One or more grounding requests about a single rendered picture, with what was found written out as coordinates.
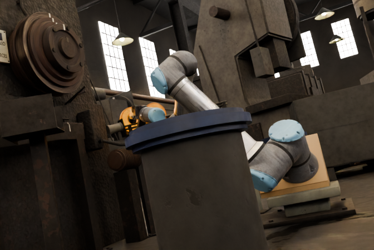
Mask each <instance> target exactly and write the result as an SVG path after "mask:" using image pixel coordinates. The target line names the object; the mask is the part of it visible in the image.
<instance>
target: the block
mask: <svg viewBox="0 0 374 250"><path fill-rule="evenodd" d="M77 118H78V123H80V122H82V123H83V129H84V133H85V139H84V143H85V149H86V152H90V151H95V150H100V149H102V148H103V147H104V146H103V143H100V144H99V142H98V141H99V140H101V139H102V136H101V130H100V124H99V119H98V115H97V111H96V110H90V109H88V110H85V111H82V112H79V113H78V114H77Z"/></svg>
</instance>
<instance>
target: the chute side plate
mask: <svg viewBox="0 0 374 250"><path fill-rule="evenodd" d="M63 126H64V130H65V132H64V133H59V134H53V135H47V136H46V139H47V141H54V140H66V139H76V134H83V139H85V134H84V130H83V124H70V128H69V124H63ZM70 129H71V131H70ZM24 144H29V139H26V140H20V141H18V145H24ZM16 145H17V144H14V143H12V142H10V141H8V140H6V139H4V138H2V137H1V131H0V148H3V147H8V146H16Z"/></svg>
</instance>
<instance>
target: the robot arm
mask: <svg viewBox="0 0 374 250"><path fill-rule="evenodd" d="M197 69H198V62H197V60H196V58H195V56H194V55H193V54H192V53H190V52H188V51H177V52H174V53H172V54H171V55H170V56H169V57H168V58H167V59H166V60H165V61H163V62H162V63H161V64H160V65H159V66H158V67H156V68H155V70H154V71H153V72H152V73H151V74H150V79H151V82H152V84H153V86H154V88H155V89H156V90H157V91H158V92H159V93H160V94H162V95H166V94H168V95H169V96H171V97H172V98H173V99H174V100H175V109H174V113H173V114H172V115H171V116H170V117H174V116H179V115H184V114H189V113H192V112H198V111H204V110H211V109H219V107H218V106H217V105H216V104H215V103H214V102H212V101H211V99H210V98H208V97H207V96H206V95H205V94H204V93H203V92H202V91H201V90H199V89H198V88H197V87H196V86H195V85H194V84H193V75H194V74H195V73H196V71H197ZM170 117H169V118H170ZM130 119H134V120H138V122H137V128H139V127H141V126H144V125H146V122H148V123H152V122H156V121H159V120H164V119H166V116H165V113H164V111H163V110H162V109H160V108H158V107H148V106H146V105H134V106H131V109H130ZM242 137H243V141H244V146H245V151H246V154H247V158H248V163H249V167H250V172H251V175H252V180H253V184H254V188H255V189H256V190H259V191H261V192H270V191H272V190H273V189H274V188H275V187H276V186H277V185H278V183H279V182H280V181H281V180H282V179H284V180H285V181H287V182H289V183H303V182H306V181H308V180H310V179H312V178H313V177H314V176H315V175H316V173H317V172H318V168H319V164H318V160H317V158H316V157H315V155H314V154H313V153H312V152H310V150H309V146H308V143H307V139H306V136H305V134H304V130H303V128H302V126H301V124H300V123H298V122H297V121H294V120H281V121H278V122H276V123H274V124H273V125H272V126H271V127H270V129H269V137H270V139H269V141H268V142H267V143H266V144H265V143H264V142H262V141H255V140H254V139H253V138H252V137H251V136H250V135H248V134H247V133H246V132H245V131H244V132H242Z"/></svg>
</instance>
